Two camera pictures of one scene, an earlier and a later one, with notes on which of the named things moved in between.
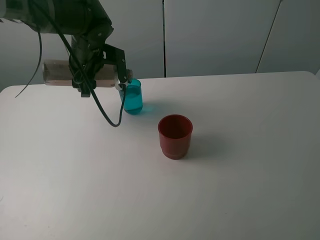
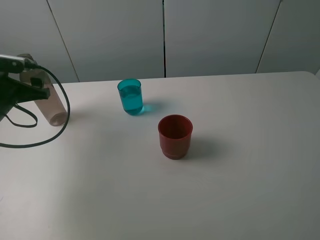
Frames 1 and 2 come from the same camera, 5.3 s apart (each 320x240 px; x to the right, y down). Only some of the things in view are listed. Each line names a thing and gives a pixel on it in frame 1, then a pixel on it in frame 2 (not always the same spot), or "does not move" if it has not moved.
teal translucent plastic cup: (133, 99) does not move
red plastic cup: (175, 132) does not move
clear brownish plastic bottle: (57, 72) to (50, 105)
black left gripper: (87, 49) to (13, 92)
